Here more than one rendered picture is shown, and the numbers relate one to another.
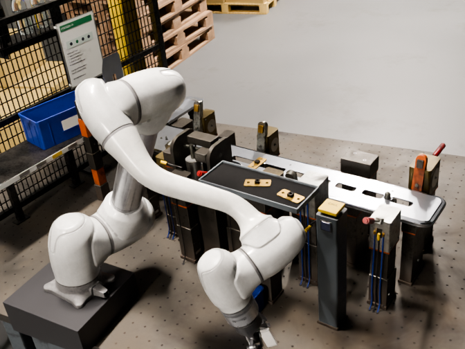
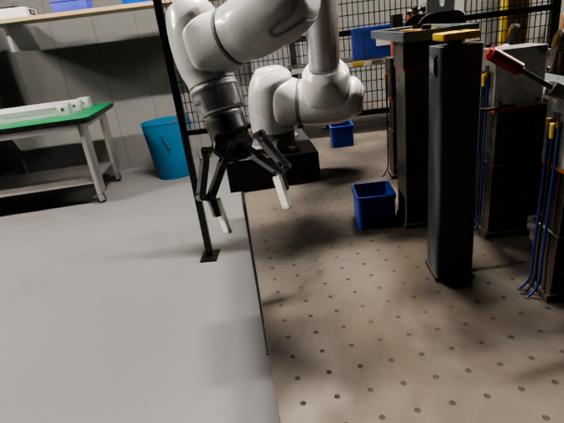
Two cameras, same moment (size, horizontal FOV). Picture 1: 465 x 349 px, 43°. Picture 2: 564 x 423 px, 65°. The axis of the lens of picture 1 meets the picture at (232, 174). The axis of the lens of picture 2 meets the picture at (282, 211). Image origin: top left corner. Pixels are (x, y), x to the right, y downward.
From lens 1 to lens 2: 141 cm
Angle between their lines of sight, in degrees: 50
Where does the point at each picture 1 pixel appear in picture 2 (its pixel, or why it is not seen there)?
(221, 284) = (169, 29)
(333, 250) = (437, 115)
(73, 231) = (261, 74)
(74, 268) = (254, 112)
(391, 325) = (526, 319)
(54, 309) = not seen: hidden behind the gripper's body
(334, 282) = (436, 185)
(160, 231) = not seen: hidden behind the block
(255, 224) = not seen: outside the picture
